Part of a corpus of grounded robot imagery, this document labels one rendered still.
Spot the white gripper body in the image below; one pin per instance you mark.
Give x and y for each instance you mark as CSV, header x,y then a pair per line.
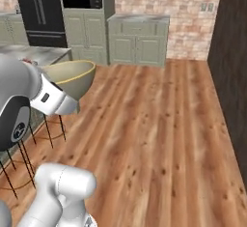
x,y
68,104

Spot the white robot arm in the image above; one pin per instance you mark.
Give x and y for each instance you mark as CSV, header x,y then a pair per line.
x,y
19,86

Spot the beige bowl with yellow rim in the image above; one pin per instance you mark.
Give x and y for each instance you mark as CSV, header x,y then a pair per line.
x,y
75,79

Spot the dining counter with steel top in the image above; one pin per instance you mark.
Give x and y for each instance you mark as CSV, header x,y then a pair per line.
x,y
41,53

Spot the small red item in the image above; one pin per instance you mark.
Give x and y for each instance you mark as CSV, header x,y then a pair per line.
x,y
28,62

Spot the tall grey-green cupboard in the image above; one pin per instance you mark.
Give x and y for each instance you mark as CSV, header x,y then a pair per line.
x,y
87,34

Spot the grey-green base cupboard run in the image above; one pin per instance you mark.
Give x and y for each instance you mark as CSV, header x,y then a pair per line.
x,y
138,41
11,29

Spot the black fridge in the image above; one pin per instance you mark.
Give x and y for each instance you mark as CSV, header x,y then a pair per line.
x,y
40,12

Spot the grey wall socket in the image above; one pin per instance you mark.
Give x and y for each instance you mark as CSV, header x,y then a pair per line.
x,y
203,7
210,7

